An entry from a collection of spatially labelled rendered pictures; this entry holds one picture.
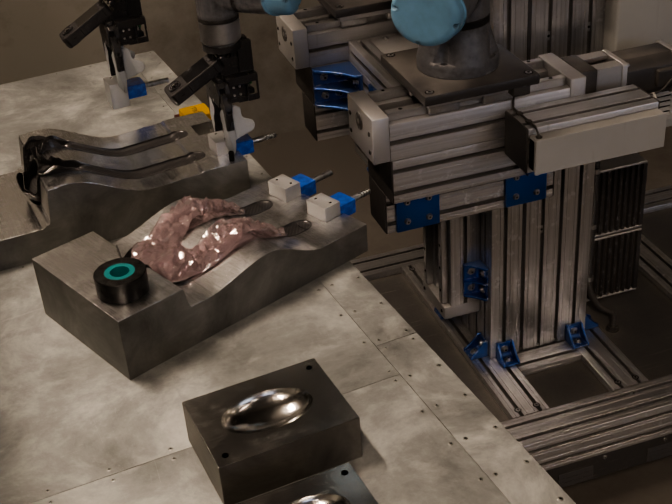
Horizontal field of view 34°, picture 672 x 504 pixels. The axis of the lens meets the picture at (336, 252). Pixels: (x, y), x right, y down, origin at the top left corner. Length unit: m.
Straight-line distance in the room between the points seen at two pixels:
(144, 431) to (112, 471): 0.09
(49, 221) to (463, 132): 0.77
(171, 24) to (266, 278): 2.29
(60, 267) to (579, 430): 1.19
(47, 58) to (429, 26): 2.33
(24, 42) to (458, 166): 2.19
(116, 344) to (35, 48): 2.37
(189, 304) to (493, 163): 0.69
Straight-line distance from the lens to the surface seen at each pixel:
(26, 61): 3.99
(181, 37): 4.03
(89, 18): 2.29
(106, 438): 1.63
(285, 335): 1.76
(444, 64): 2.02
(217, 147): 2.12
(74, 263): 1.82
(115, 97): 2.35
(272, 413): 1.54
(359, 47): 2.42
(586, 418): 2.48
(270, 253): 1.80
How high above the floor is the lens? 1.83
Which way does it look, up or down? 32 degrees down
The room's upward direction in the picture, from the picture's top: 4 degrees counter-clockwise
